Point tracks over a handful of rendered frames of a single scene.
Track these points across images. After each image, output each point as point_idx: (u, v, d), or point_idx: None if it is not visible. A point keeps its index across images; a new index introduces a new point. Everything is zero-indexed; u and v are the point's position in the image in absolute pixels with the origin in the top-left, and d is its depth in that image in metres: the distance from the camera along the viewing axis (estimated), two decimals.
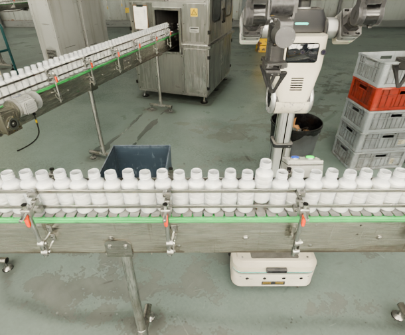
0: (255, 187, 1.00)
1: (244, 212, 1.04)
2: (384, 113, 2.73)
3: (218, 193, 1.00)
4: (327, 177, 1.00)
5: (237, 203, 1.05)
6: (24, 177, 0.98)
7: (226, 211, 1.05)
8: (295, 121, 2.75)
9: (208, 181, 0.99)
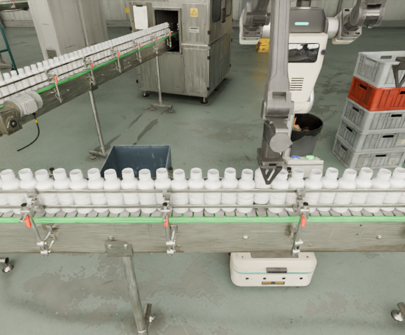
0: (254, 187, 1.00)
1: (243, 212, 1.04)
2: (384, 113, 2.73)
3: (218, 193, 1.00)
4: (326, 177, 1.00)
5: (236, 202, 1.05)
6: (24, 177, 0.98)
7: (226, 211, 1.05)
8: (295, 121, 2.75)
9: (208, 181, 0.99)
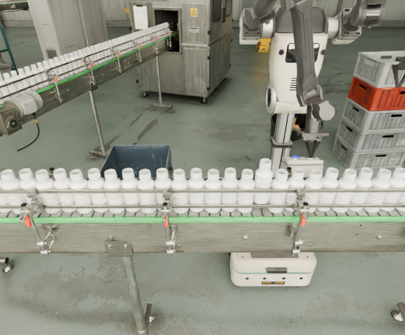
0: (254, 187, 1.00)
1: (243, 212, 1.04)
2: (384, 113, 2.73)
3: (218, 193, 1.00)
4: (326, 177, 1.00)
5: (236, 202, 1.05)
6: (24, 177, 0.98)
7: (227, 211, 1.05)
8: (295, 121, 2.75)
9: (208, 181, 0.99)
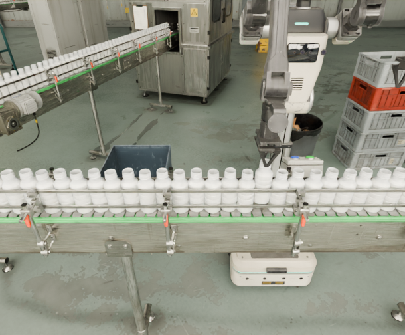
0: (254, 187, 1.00)
1: (243, 212, 1.04)
2: (384, 113, 2.73)
3: (218, 193, 1.00)
4: (326, 177, 1.00)
5: (236, 202, 1.05)
6: (24, 177, 0.98)
7: (227, 211, 1.05)
8: (295, 121, 2.75)
9: (208, 181, 0.99)
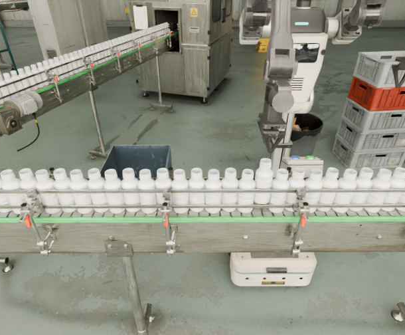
0: (254, 187, 1.00)
1: (243, 212, 1.04)
2: (384, 113, 2.73)
3: (218, 194, 1.00)
4: (327, 177, 1.00)
5: (237, 202, 1.05)
6: (24, 177, 0.98)
7: (228, 211, 1.05)
8: (295, 121, 2.75)
9: (208, 181, 0.99)
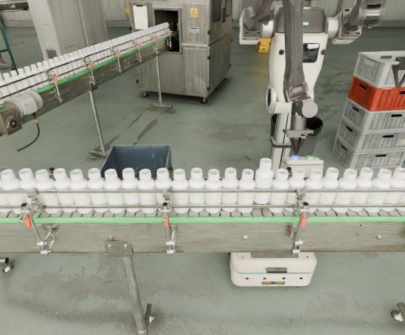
0: (254, 187, 1.00)
1: (243, 212, 1.04)
2: (384, 113, 2.73)
3: (218, 194, 1.00)
4: (327, 177, 1.00)
5: (237, 202, 1.05)
6: (24, 177, 0.98)
7: (228, 211, 1.05)
8: None
9: (208, 181, 0.99)
